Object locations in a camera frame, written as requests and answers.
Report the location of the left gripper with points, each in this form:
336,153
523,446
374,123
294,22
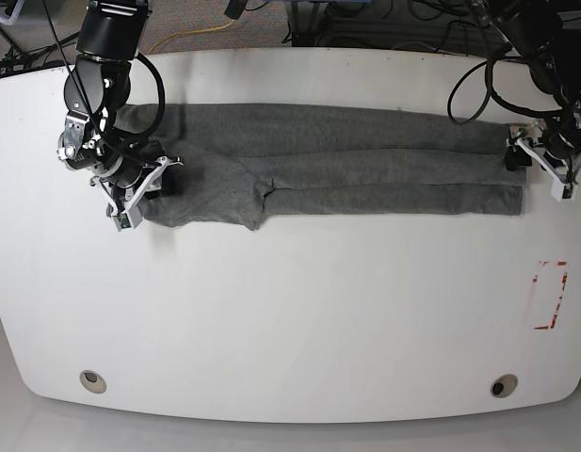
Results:
558,153

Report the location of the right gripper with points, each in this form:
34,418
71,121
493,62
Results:
131,180

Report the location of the grey T-shirt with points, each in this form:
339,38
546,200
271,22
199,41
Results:
244,163

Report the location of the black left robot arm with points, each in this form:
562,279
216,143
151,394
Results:
552,53

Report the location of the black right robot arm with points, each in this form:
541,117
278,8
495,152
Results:
98,87

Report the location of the red tape rectangle marking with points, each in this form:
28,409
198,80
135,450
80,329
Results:
546,295

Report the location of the black tripod on floor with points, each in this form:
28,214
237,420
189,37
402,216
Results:
31,48

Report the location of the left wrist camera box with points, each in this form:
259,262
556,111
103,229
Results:
564,192

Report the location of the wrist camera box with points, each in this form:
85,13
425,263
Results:
564,192
127,219

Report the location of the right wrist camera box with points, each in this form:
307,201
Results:
127,219

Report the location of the black metal frame base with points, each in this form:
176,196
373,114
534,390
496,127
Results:
432,26

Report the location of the left table cable grommet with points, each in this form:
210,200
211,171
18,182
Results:
92,382

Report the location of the table cable grommet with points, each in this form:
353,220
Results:
504,386
92,382

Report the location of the right table cable grommet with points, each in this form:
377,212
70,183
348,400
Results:
504,386

